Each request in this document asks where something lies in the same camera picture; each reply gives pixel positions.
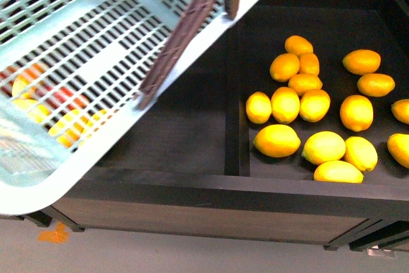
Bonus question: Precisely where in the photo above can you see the light blue plastic basket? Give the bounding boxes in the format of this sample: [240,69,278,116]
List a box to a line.
[1,0,259,216]

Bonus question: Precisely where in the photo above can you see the orange floor tape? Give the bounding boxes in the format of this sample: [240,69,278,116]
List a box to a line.
[37,222,69,244]

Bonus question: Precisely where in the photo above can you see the yellow lemon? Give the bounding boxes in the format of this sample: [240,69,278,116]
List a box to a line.
[302,131,346,165]
[270,87,300,124]
[357,74,396,97]
[284,35,314,56]
[245,91,272,124]
[299,52,320,76]
[288,74,323,97]
[299,90,330,123]
[313,160,364,183]
[343,136,378,172]
[339,95,374,132]
[270,53,300,82]
[253,124,301,158]
[343,49,381,75]
[391,98,409,125]
[387,133,408,169]

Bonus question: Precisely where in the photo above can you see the dark fruit display bin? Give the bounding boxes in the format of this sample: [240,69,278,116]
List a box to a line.
[54,0,408,250]

